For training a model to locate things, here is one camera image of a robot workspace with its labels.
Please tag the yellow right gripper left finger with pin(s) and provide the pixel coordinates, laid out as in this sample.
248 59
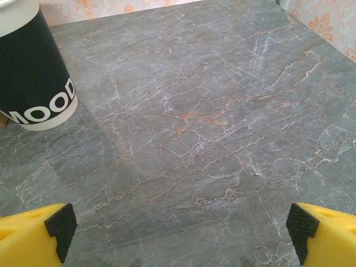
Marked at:
25 239

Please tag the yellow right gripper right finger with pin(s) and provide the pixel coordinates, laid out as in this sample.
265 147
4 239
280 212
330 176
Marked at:
333 239

